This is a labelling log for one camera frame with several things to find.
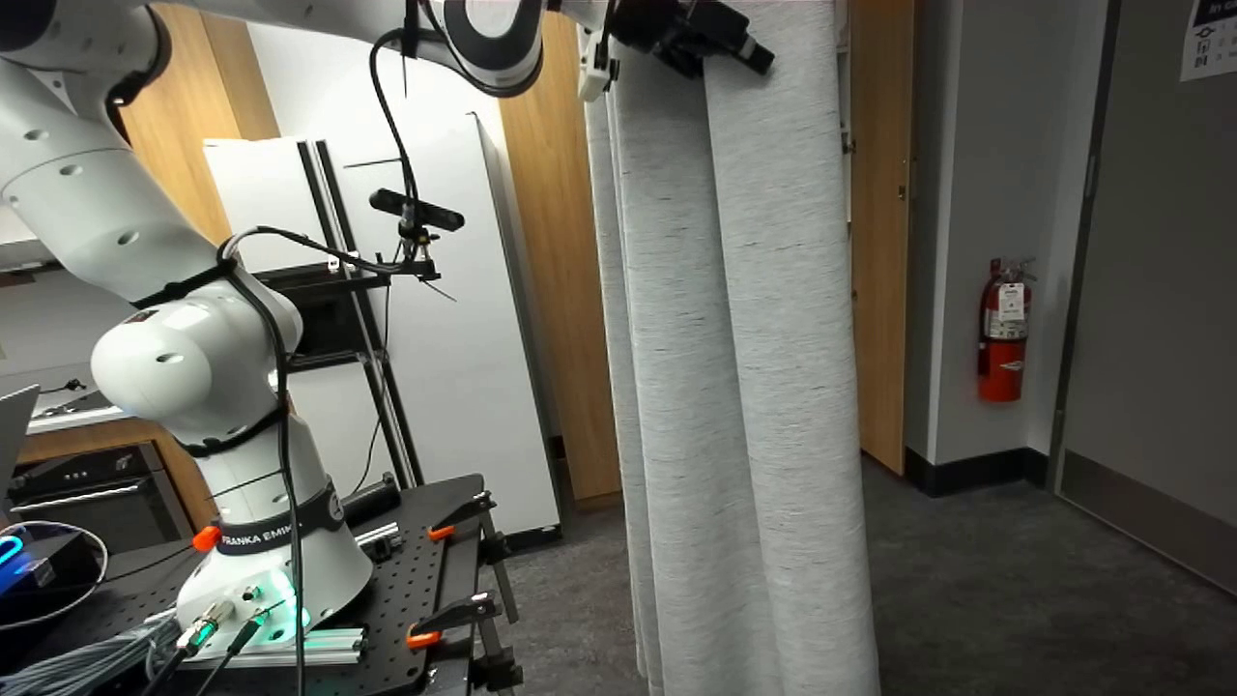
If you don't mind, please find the white fabric curtain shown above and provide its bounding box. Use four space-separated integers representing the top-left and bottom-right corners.
585 0 880 696

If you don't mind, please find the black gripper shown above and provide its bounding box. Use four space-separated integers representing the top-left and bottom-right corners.
607 0 774 76

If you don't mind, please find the white board panel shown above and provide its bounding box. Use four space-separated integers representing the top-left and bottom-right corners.
206 116 559 534

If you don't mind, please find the white paper notice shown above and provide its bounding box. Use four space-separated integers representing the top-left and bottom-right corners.
1180 0 1237 80

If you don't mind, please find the wooden door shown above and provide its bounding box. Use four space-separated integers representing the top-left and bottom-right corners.
852 0 915 476

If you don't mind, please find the black camera on stand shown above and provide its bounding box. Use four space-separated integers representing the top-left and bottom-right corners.
366 190 464 284

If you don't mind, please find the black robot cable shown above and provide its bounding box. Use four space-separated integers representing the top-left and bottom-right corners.
210 225 389 696

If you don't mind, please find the red fire extinguisher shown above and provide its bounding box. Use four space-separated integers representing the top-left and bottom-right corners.
977 261 1032 402

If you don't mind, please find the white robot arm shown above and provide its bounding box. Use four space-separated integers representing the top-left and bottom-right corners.
0 0 774 629

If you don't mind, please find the black perforated robot table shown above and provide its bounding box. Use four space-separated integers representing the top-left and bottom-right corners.
0 476 523 696

